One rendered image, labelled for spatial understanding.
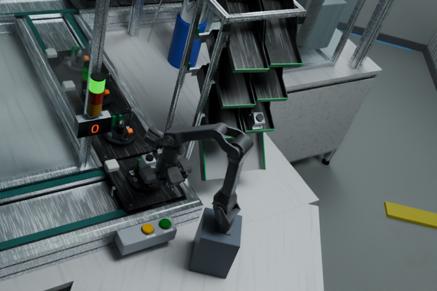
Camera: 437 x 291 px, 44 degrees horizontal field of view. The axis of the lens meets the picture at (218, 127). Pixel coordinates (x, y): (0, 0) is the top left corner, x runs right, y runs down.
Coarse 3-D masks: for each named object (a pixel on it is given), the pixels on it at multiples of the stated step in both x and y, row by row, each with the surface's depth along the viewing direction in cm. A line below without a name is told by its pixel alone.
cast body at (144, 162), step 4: (144, 156) 204; (148, 156) 203; (152, 156) 203; (140, 160) 205; (144, 160) 202; (148, 160) 202; (152, 160) 203; (156, 160) 204; (140, 164) 206; (144, 164) 203; (148, 164) 202; (152, 164) 204
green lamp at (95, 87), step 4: (92, 80) 178; (104, 80) 179; (92, 84) 179; (96, 84) 178; (100, 84) 179; (104, 84) 181; (92, 88) 180; (96, 88) 180; (100, 88) 180; (96, 92) 181; (100, 92) 181
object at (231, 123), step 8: (200, 72) 208; (200, 80) 209; (200, 88) 209; (216, 88) 213; (208, 96) 203; (216, 96) 211; (208, 104) 203; (216, 104) 210; (208, 112) 204; (216, 112) 209; (224, 112) 210; (232, 112) 211; (208, 120) 204; (216, 120) 207; (224, 120) 209; (232, 120) 210; (240, 120) 209; (240, 128) 208; (224, 136) 206
